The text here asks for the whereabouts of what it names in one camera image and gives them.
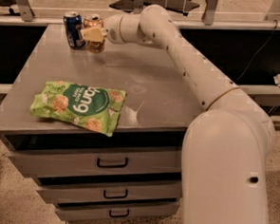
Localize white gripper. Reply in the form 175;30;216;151
81;15;122;44

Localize orange soda can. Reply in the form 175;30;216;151
83;14;104;53

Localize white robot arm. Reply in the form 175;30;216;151
81;6;275;224

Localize blue pepsi can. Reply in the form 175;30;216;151
63;10;86;49

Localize green chip bag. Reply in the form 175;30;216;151
29;81;126;137

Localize top grey drawer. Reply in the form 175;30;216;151
9;147;181;178

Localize grey drawer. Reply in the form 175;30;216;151
37;180;182;205
9;147;181;178
55;201;179;221

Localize grey drawer cabinet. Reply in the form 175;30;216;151
0;25;201;221

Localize middle grey drawer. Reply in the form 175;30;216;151
37;180;182;205

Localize bottom grey drawer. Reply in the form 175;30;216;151
55;201;179;221

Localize black cable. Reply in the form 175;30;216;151
235;16;278;84

